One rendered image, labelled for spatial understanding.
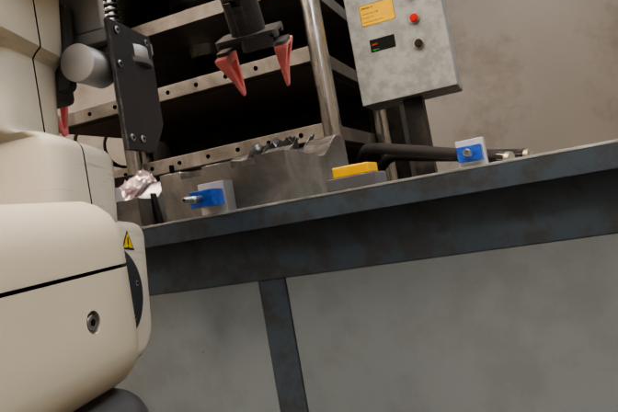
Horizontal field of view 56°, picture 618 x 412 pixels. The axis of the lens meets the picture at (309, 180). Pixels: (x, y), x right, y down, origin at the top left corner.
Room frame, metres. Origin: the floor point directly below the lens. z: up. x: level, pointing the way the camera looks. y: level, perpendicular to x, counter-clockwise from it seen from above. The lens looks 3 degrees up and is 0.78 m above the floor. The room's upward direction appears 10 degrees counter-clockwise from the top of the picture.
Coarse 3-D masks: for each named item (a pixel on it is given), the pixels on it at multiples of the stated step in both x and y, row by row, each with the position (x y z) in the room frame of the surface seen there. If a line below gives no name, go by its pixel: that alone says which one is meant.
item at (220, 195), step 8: (200, 184) 1.01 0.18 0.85; (208, 184) 1.00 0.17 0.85; (216, 184) 1.00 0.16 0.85; (224, 184) 1.00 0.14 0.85; (232, 184) 1.02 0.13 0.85; (192, 192) 0.97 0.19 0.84; (200, 192) 0.96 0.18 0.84; (208, 192) 0.96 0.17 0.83; (216, 192) 0.97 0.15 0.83; (224, 192) 0.99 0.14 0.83; (232, 192) 1.02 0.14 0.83; (184, 200) 0.92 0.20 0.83; (192, 200) 0.93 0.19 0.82; (200, 200) 0.95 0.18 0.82; (208, 200) 0.96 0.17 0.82; (216, 200) 0.97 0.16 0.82; (224, 200) 0.99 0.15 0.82; (232, 200) 1.01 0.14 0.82; (192, 208) 0.97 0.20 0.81; (200, 208) 1.00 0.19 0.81; (208, 208) 1.00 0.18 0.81; (216, 208) 1.00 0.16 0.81; (224, 208) 0.99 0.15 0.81; (232, 208) 1.01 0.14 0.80
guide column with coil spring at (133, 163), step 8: (104, 0) 2.04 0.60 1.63; (112, 0) 2.04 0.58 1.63; (104, 8) 2.04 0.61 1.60; (120, 128) 2.05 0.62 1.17; (128, 152) 2.04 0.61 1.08; (136, 152) 2.04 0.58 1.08; (128, 160) 2.04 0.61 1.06; (136, 160) 2.04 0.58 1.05; (128, 168) 2.04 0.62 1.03; (136, 168) 2.04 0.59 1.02
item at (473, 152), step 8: (456, 144) 1.07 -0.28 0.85; (464, 144) 1.06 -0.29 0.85; (472, 144) 1.02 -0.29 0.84; (480, 144) 1.02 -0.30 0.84; (456, 152) 1.03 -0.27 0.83; (464, 152) 0.99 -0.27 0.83; (472, 152) 1.01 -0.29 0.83; (480, 152) 1.02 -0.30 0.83; (464, 160) 1.03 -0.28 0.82; (472, 160) 1.02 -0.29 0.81; (480, 160) 1.06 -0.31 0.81
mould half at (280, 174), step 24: (312, 144) 1.29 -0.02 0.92; (336, 144) 1.30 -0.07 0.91; (216, 168) 1.06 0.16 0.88; (240, 168) 1.04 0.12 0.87; (264, 168) 1.03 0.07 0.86; (288, 168) 1.01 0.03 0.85; (312, 168) 1.13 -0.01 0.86; (168, 192) 1.10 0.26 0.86; (240, 192) 1.04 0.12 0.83; (264, 192) 1.03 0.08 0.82; (288, 192) 1.01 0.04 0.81; (312, 192) 1.11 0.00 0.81; (168, 216) 1.10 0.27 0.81; (192, 216) 1.08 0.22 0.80
